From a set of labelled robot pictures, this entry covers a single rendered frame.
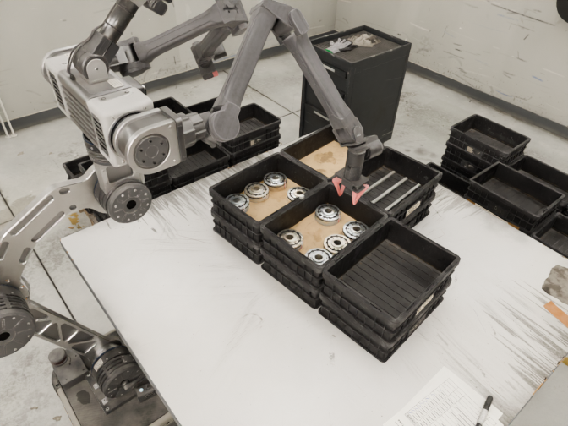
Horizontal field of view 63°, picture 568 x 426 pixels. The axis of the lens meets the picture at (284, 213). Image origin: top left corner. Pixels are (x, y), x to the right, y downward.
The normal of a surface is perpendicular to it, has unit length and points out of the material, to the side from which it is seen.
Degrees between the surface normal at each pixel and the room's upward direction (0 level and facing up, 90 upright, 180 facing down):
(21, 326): 90
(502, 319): 0
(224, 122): 57
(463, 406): 0
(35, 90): 90
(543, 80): 90
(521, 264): 0
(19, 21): 90
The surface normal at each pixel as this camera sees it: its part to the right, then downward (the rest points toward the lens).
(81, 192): 0.64, 0.52
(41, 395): 0.04, -0.76
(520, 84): -0.77, 0.40
